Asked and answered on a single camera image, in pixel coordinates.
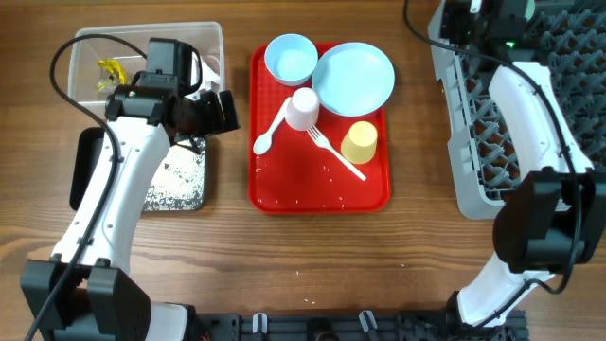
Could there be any white napkin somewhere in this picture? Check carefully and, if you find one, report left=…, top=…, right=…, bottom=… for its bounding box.
left=187, top=54, right=221, bottom=100

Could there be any yellow snack wrapper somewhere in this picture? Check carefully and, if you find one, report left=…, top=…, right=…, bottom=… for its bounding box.
left=95, top=60, right=129, bottom=93

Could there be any light blue plate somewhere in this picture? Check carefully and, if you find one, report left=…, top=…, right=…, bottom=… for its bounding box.
left=312, top=42, right=395, bottom=117

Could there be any mint green bowl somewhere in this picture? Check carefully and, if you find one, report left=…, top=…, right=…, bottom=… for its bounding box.
left=525, top=0, right=536, bottom=21

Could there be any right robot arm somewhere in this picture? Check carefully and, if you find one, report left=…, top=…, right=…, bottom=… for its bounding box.
left=426, top=1, right=605, bottom=338

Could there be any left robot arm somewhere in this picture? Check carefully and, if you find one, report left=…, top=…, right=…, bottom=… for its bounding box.
left=20, top=38, right=240, bottom=340

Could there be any grey dishwasher rack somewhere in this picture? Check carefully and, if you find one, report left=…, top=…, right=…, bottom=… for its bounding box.
left=432, top=1, right=605, bottom=220

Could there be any clear plastic waste bin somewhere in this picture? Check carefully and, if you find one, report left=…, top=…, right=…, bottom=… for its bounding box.
left=67, top=22, right=225, bottom=117

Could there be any black food waste tray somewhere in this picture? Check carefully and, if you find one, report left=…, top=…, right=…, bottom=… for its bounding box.
left=69, top=127, right=206, bottom=212

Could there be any white plastic spoon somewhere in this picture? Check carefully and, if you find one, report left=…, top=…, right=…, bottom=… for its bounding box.
left=253, top=97, right=291, bottom=155

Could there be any light blue small bowl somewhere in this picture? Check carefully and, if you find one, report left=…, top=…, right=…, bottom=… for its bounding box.
left=264, top=33, right=319, bottom=86

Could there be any white plastic cup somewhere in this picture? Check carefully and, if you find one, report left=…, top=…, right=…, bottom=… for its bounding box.
left=285, top=87, right=320, bottom=131

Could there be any red serving tray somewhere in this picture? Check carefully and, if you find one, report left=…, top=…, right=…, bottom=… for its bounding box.
left=248, top=45, right=391, bottom=214

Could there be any white plastic fork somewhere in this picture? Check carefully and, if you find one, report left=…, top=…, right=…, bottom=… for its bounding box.
left=307, top=125, right=366, bottom=181

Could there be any yellow plastic cup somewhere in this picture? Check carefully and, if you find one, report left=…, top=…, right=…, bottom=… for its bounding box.
left=341, top=121, right=378, bottom=164

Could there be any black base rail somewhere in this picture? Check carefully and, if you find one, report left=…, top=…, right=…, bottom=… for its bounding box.
left=198, top=311, right=529, bottom=341

